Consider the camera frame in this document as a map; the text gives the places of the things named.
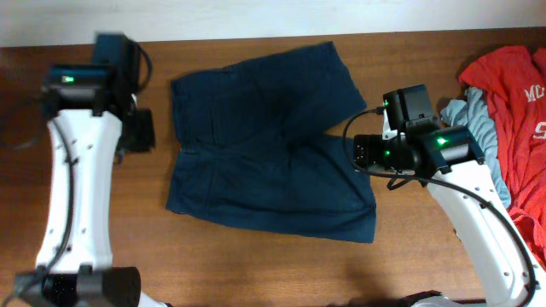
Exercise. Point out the red printed shirt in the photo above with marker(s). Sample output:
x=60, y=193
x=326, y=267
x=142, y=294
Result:
x=513, y=79

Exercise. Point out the light blue shirt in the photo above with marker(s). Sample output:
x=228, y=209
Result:
x=472, y=112

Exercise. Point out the navy blue shorts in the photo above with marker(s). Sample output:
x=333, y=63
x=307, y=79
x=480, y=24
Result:
x=256, y=152

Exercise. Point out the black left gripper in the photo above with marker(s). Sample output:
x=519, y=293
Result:
x=142, y=129

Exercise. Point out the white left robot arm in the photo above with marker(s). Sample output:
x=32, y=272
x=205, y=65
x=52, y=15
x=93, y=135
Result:
x=93, y=119

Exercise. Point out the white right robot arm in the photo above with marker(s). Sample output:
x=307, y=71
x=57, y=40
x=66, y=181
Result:
x=451, y=166

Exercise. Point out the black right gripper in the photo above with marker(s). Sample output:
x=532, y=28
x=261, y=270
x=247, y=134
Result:
x=373, y=152

